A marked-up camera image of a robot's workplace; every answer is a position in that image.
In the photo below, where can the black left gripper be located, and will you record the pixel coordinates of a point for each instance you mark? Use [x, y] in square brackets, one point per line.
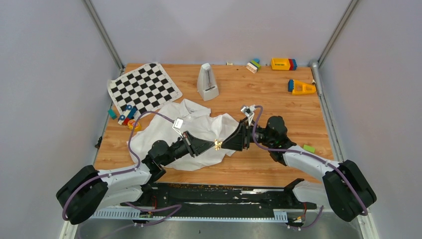
[195, 146]

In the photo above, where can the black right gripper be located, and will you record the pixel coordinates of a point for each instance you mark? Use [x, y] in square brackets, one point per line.
[236, 141]

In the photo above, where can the gold leaf brooch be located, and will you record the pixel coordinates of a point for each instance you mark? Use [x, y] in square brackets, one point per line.
[217, 144]

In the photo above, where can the white button-up shirt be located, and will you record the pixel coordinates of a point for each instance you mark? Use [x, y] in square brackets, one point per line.
[198, 122]

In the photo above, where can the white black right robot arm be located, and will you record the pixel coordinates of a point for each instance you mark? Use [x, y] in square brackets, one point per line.
[342, 186]

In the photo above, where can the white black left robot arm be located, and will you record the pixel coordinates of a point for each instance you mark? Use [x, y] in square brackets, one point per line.
[90, 190]

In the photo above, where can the white metronome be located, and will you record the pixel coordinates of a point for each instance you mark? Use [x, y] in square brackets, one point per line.
[206, 83]

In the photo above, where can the yellow orange round toy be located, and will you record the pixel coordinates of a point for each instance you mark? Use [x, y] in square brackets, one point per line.
[134, 125]

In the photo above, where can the black white checkerboard mat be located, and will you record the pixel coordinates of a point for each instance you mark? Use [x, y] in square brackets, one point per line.
[146, 88]

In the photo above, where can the white green blue blocks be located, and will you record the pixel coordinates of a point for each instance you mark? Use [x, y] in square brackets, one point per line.
[254, 65]

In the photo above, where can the blue red toy car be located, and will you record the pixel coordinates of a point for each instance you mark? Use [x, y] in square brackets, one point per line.
[127, 115]

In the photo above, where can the green block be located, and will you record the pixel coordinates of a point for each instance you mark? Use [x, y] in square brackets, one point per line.
[309, 148]

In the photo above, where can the yellow blue triangular toy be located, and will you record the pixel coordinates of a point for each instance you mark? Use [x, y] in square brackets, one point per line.
[296, 87]

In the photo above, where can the yellow red blue block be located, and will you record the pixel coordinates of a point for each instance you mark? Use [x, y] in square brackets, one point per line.
[284, 64]

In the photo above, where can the teal small block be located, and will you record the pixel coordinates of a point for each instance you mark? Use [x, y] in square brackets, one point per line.
[112, 114]

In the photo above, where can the grey metal corner pipe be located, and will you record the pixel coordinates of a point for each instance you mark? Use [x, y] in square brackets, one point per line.
[314, 65]

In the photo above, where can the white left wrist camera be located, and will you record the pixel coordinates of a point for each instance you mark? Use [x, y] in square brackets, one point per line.
[177, 125]

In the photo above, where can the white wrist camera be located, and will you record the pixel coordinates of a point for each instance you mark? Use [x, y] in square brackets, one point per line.
[249, 112]
[177, 125]

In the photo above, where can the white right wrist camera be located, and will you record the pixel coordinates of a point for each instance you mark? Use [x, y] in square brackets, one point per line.
[249, 112]

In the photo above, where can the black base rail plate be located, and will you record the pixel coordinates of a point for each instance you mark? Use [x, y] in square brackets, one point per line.
[221, 201]

